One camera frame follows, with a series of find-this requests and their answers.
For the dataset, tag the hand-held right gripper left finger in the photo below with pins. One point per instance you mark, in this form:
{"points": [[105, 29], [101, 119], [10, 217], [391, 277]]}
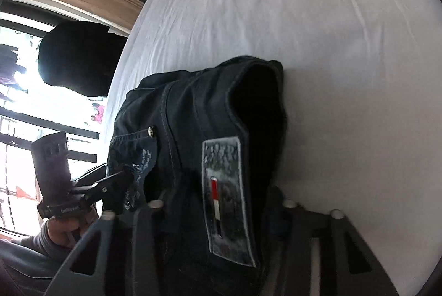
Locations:
{"points": [[145, 230]]}

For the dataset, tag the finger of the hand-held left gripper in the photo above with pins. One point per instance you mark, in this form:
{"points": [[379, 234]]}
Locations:
{"points": [[110, 185], [91, 175]]}

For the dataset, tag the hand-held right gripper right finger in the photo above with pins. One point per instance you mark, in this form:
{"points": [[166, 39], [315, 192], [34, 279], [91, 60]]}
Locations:
{"points": [[300, 230]]}

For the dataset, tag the black denim pants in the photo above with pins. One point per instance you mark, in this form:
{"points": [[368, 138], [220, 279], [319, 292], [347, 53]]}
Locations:
{"points": [[193, 109]]}

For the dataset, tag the person's left hand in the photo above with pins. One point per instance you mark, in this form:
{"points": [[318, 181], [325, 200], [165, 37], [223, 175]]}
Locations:
{"points": [[65, 227]]}

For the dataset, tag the white bed sheet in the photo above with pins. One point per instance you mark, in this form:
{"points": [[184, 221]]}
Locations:
{"points": [[276, 6]]}

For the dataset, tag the black window frame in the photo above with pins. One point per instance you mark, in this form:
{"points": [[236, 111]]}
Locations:
{"points": [[41, 128]]}

